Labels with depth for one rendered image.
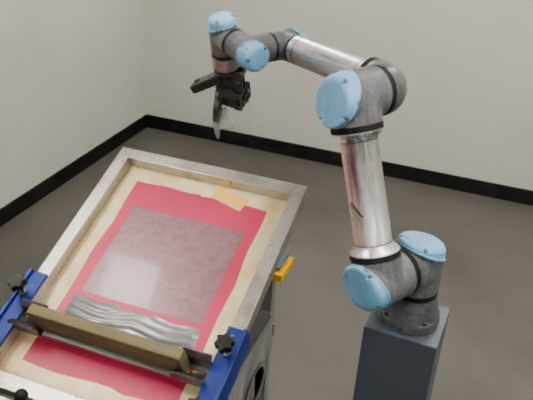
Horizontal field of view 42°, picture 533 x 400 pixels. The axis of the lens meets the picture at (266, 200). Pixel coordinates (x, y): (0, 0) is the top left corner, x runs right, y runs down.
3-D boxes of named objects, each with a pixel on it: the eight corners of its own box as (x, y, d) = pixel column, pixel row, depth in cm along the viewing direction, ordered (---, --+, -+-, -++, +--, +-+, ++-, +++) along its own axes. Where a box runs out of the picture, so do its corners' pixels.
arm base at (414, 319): (443, 309, 178) (450, 277, 173) (431, 343, 166) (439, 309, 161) (386, 293, 183) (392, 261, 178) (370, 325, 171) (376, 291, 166)
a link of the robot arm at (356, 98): (424, 298, 160) (393, 60, 149) (380, 321, 151) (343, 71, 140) (386, 290, 169) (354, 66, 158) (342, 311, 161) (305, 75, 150)
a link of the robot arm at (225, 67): (206, 58, 185) (218, 43, 191) (208, 73, 189) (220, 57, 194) (232, 63, 183) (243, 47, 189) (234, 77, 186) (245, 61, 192)
